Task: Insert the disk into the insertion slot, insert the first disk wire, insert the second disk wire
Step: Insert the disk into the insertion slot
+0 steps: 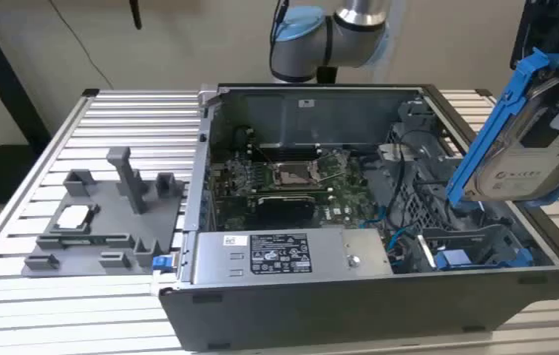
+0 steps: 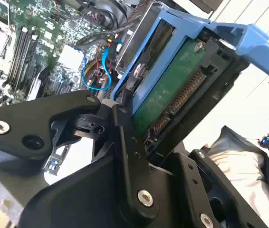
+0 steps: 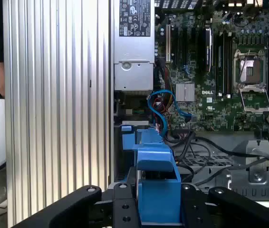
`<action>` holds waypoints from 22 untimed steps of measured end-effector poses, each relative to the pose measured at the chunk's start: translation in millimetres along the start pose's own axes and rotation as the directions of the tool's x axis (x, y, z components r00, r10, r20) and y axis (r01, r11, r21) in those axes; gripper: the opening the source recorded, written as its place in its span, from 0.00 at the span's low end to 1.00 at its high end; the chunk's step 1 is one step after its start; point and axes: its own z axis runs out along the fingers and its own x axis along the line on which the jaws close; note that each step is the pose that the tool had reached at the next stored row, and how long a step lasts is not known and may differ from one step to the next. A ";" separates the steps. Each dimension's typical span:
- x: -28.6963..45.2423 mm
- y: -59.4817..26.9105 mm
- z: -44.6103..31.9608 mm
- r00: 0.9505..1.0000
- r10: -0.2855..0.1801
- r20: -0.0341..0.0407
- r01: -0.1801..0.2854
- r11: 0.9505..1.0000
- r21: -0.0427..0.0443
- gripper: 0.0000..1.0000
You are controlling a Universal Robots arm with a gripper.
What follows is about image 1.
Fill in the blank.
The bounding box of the hard disk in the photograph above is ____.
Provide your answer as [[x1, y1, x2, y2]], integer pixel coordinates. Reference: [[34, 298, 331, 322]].
[[445, 47, 559, 209]]

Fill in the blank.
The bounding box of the grey metal disk bay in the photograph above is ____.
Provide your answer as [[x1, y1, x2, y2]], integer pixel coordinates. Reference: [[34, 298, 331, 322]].
[[377, 98, 513, 237]]

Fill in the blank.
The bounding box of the metal socket cover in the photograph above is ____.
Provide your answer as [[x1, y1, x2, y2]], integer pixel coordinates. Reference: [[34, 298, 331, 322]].
[[314, 152, 353, 179]]

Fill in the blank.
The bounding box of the green motherboard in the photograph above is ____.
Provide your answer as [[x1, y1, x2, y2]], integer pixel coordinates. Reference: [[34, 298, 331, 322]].
[[207, 147, 385, 232]]

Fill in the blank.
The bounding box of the CPU socket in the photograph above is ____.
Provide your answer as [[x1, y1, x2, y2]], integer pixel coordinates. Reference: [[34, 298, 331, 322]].
[[271, 160, 322, 188]]

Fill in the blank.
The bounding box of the blue carrier in bay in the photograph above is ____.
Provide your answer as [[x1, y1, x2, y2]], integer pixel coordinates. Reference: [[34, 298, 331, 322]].
[[434, 246, 534, 271]]

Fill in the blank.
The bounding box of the black graphics card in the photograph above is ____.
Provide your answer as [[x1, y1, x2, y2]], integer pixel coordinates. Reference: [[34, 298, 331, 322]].
[[257, 195, 318, 227]]

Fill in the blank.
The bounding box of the silver power supply unit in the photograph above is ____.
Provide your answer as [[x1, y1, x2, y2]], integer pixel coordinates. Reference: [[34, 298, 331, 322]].
[[191, 228, 395, 285]]

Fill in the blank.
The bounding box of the black hanging antenna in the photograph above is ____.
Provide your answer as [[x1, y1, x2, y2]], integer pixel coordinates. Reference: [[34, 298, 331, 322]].
[[128, 0, 144, 30]]

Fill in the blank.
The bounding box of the black open PC case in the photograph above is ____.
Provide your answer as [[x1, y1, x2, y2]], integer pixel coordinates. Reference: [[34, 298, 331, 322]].
[[158, 82, 559, 352]]

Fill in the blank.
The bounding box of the blue case latch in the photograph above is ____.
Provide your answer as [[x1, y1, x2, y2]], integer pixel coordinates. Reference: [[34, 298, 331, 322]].
[[152, 254, 175, 274]]

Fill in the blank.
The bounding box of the grey parts rack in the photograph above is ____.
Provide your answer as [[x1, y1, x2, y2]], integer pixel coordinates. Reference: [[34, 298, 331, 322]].
[[22, 146, 189, 277]]

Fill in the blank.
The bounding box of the silver CPU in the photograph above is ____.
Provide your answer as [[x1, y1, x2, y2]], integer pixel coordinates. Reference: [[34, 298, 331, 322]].
[[56, 206, 98, 229]]

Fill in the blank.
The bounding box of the green RAM stick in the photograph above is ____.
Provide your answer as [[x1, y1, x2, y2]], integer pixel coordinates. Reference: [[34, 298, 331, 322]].
[[60, 236, 113, 247]]

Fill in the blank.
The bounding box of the long black case wire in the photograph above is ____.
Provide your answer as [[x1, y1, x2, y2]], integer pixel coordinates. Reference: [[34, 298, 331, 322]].
[[386, 129, 433, 225]]

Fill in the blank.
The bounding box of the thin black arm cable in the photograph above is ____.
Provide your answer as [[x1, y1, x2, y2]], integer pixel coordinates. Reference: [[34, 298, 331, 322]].
[[271, 0, 293, 42]]

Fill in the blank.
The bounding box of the blue data wire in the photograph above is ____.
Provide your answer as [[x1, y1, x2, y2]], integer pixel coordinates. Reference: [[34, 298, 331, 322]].
[[362, 206, 421, 253]]

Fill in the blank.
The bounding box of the thin wire locking lever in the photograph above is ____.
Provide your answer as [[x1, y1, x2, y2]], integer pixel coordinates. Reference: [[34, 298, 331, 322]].
[[254, 143, 277, 166]]

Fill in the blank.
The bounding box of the thin black wall cable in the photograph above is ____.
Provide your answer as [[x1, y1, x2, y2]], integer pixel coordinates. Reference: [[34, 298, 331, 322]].
[[46, 0, 116, 90]]

